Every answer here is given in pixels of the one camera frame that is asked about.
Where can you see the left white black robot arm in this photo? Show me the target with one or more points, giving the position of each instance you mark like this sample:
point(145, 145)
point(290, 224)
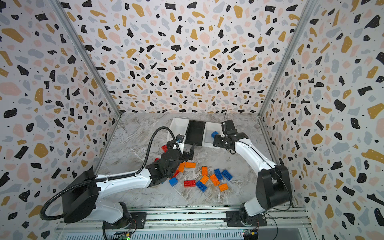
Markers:
point(86, 196)

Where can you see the right white bin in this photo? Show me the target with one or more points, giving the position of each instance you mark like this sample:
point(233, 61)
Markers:
point(211, 128)

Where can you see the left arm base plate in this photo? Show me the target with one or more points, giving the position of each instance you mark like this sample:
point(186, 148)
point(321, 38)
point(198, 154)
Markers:
point(132, 221)

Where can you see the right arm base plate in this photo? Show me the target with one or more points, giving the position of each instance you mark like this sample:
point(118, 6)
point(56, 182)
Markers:
point(237, 218)

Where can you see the orange brick lowest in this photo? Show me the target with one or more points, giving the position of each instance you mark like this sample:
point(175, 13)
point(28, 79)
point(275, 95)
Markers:
point(223, 187)

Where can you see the orange square brick middle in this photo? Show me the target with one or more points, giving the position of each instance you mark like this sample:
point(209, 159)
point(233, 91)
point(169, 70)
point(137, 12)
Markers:
point(204, 179)

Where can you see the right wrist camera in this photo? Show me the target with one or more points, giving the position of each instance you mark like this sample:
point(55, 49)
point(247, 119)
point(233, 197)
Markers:
point(228, 128)

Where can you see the white bin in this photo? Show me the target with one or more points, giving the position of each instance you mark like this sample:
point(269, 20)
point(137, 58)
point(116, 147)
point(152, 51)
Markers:
point(179, 126)
point(211, 128)

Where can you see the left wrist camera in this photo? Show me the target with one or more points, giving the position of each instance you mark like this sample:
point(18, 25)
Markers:
point(180, 139)

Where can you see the orange brick vertical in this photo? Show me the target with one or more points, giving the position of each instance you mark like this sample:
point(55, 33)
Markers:
point(181, 167)

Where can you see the orange long brick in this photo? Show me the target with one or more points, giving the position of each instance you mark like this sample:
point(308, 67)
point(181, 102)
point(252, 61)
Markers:
point(214, 180)

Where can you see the red long brick tilted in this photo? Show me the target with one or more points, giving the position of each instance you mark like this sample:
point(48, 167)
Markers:
point(176, 173)

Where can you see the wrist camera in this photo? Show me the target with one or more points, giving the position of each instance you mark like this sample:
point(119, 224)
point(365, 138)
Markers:
point(180, 139)
point(228, 128)

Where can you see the red brick top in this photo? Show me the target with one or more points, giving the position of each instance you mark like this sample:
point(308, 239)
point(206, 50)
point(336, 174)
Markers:
point(164, 148)

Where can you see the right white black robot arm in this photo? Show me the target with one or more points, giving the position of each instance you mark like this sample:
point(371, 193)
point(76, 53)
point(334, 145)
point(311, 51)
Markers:
point(273, 183)

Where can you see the orange brick horizontal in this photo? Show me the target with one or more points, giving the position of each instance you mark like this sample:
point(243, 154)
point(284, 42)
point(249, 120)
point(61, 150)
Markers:
point(190, 165)

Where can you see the left white bin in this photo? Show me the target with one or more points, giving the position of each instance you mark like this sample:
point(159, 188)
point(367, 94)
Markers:
point(179, 126)

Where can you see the blue square brick top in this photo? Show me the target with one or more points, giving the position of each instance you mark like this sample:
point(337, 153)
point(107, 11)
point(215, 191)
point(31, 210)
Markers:
point(214, 134)

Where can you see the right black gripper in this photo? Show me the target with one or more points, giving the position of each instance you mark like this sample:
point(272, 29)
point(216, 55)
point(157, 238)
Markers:
point(221, 140)

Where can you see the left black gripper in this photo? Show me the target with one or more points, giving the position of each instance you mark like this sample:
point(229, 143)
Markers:
point(187, 154)

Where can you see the red long brick bottom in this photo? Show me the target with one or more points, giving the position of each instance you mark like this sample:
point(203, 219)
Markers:
point(189, 183)

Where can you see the orange square brick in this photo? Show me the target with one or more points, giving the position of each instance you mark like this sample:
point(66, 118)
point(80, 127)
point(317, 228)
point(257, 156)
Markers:
point(204, 171)
point(204, 179)

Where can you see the aluminium rail base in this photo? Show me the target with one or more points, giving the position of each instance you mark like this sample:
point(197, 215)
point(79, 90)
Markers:
point(196, 223)

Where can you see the blue long brick bottom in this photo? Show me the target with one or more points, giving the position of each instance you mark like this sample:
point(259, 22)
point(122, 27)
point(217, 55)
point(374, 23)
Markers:
point(202, 187)

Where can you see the blue square brick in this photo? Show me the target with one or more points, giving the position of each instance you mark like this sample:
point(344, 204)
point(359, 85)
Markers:
point(173, 181)
point(214, 134)

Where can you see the black middle bin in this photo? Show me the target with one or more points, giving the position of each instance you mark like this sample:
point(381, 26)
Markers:
point(195, 133)

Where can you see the blue long brick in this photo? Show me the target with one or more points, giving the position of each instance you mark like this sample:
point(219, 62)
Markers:
point(202, 187)
point(227, 175)
point(218, 174)

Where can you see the orange square brick upper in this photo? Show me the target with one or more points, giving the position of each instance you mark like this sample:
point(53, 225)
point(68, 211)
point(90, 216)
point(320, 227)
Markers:
point(204, 171)

